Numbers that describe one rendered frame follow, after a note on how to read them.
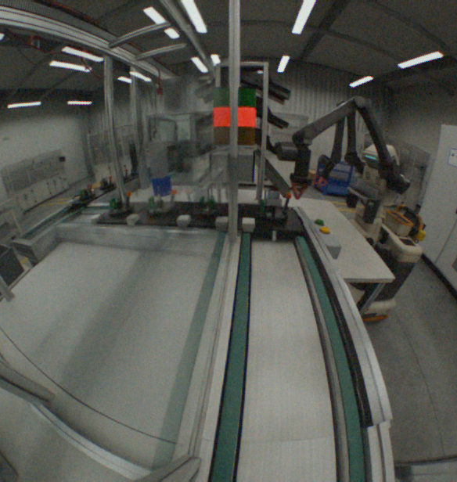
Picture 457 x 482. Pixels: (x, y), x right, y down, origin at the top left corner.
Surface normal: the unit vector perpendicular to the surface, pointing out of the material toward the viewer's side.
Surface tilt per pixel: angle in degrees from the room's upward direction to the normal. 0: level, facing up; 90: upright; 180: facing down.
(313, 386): 0
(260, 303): 0
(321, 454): 0
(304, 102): 90
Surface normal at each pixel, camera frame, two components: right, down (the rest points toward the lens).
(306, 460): 0.00, -0.84
